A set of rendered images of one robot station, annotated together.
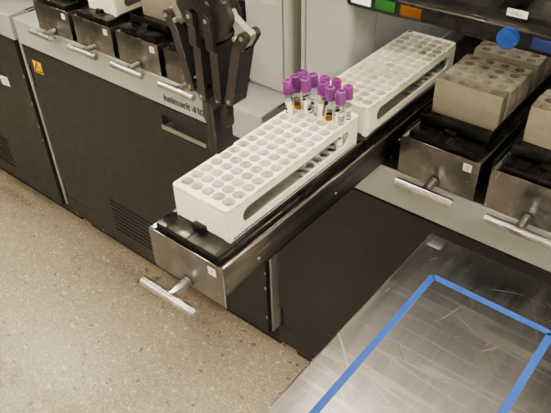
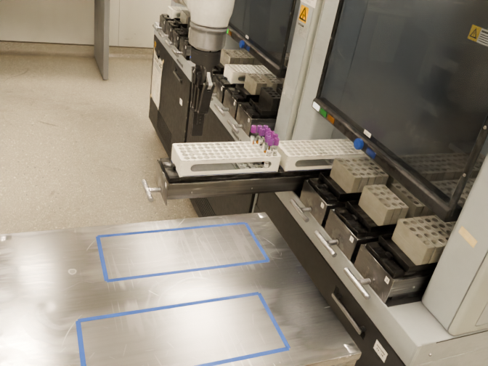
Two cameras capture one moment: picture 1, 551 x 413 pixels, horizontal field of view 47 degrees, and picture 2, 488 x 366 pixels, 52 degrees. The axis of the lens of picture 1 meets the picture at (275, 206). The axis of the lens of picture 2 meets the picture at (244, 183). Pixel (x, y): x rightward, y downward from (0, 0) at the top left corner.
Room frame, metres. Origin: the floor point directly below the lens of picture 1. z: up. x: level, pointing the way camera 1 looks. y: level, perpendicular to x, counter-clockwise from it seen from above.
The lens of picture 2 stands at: (-0.38, -0.55, 1.49)
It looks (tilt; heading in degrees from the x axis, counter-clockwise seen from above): 30 degrees down; 23
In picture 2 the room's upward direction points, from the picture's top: 10 degrees clockwise
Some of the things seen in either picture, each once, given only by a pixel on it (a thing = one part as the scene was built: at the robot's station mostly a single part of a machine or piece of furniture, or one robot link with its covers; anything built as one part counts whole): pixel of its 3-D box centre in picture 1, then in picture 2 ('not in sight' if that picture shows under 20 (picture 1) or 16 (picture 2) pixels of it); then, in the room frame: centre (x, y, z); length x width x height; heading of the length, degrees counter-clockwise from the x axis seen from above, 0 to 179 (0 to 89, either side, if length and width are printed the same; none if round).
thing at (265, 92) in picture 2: not in sight; (267, 100); (1.24, 0.11, 0.85); 0.12 x 0.02 x 0.06; 50
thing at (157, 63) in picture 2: not in sight; (155, 78); (2.04, 1.20, 0.43); 0.27 x 0.02 x 0.36; 50
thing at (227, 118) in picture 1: (231, 110); (200, 117); (0.66, 0.05, 0.98); 0.03 x 0.01 x 0.05; 50
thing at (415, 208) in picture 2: not in sight; (403, 204); (0.85, -0.49, 0.85); 0.12 x 0.02 x 0.06; 49
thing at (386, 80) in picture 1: (389, 81); (322, 155); (0.99, -0.20, 0.83); 0.30 x 0.10 x 0.06; 140
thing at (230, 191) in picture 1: (272, 165); (226, 159); (0.75, 0.00, 0.83); 0.30 x 0.10 x 0.06; 140
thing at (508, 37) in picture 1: (507, 38); (358, 144); (0.83, -0.33, 0.98); 0.03 x 0.01 x 0.03; 50
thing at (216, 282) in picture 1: (327, 154); (266, 173); (0.85, -0.09, 0.78); 0.73 x 0.14 x 0.09; 140
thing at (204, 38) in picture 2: not in sight; (208, 35); (0.67, 0.07, 1.18); 0.09 x 0.09 x 0.06
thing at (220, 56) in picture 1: (220, 58); (202, 92); (0.66, 0.06, 1.04); 0.04 x 0.01 x 0.11; 140
